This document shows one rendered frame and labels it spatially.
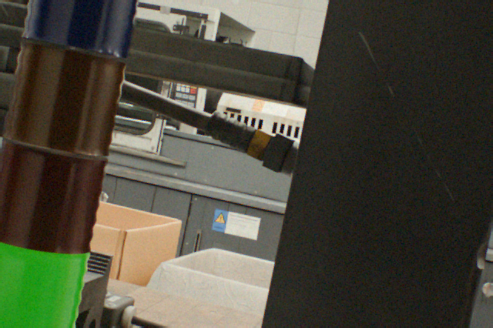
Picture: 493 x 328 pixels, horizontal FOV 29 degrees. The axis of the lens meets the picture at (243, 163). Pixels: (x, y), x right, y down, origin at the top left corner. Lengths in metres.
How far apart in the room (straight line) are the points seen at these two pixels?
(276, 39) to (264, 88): 6.67
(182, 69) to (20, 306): 0.25
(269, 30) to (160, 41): 6.68
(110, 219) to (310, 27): 3.90
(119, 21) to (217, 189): 4.87
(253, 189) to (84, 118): 4.83
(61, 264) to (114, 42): 0.08
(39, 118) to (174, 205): 4.96
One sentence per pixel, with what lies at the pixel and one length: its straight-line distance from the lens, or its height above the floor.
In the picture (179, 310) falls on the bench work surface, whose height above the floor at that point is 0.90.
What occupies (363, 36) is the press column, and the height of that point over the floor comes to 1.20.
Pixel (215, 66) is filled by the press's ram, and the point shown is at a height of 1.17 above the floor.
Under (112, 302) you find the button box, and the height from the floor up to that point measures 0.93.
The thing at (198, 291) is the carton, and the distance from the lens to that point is 2.86.
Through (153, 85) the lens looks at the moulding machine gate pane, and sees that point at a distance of 5.32.
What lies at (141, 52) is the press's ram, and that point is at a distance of 0.55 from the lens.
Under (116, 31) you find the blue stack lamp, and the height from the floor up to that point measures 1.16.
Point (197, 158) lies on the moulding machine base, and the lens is 5.23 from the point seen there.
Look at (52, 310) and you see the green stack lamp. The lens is 0.33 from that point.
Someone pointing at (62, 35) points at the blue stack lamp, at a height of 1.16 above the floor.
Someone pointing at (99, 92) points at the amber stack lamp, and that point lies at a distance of 0.32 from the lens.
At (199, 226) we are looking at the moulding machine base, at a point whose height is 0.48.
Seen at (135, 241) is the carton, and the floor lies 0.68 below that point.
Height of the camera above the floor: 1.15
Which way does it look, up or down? 3 degrees down
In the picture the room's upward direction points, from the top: 12 degrees clockwise
